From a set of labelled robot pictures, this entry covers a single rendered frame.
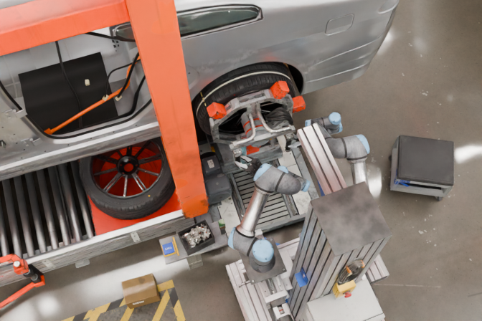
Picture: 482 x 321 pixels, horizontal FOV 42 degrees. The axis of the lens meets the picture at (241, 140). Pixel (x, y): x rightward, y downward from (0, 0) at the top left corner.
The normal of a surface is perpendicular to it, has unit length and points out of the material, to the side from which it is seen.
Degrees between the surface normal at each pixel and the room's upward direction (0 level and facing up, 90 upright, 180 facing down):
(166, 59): 90
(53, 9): 0
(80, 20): 90
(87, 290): 0
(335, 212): 0
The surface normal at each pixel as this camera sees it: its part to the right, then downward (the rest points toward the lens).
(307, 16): 0.31, 0.75
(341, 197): 0.00, -0.44
